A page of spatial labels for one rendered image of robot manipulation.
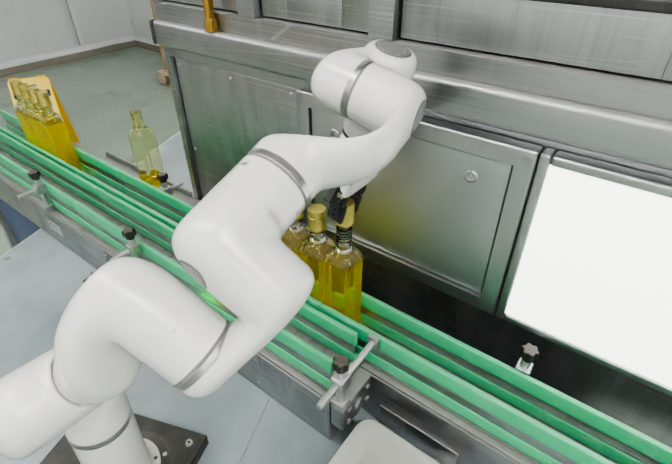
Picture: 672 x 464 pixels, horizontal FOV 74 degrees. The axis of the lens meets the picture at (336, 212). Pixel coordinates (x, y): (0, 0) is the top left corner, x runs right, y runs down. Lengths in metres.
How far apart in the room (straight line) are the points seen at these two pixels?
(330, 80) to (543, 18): 0.32
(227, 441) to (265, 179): 0.67
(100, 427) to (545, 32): 0.86
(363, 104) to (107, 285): 0.33
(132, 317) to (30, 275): 1.09
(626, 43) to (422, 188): 0.37
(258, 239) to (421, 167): 0.45
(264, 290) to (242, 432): 0.62
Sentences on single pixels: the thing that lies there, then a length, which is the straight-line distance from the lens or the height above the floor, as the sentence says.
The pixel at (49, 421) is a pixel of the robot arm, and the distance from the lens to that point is 0.65.
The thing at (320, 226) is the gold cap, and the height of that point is 1.13.
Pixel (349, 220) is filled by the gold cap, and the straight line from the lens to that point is 0.78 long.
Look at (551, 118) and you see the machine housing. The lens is 0.71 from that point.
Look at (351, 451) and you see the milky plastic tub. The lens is 0.90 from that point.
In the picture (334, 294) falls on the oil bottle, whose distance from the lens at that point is 0.88.
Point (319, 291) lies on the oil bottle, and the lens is 0.90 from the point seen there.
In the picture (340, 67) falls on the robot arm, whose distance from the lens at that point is 0.55.
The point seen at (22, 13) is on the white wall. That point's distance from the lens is 6.74.
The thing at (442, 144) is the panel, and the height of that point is 1.29.
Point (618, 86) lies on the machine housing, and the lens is 0.71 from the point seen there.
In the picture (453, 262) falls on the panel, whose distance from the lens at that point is 0.88.
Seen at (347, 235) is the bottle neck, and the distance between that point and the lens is 0.80.
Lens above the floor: 1.61
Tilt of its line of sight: 34 degrees down
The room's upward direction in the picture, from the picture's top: straight up
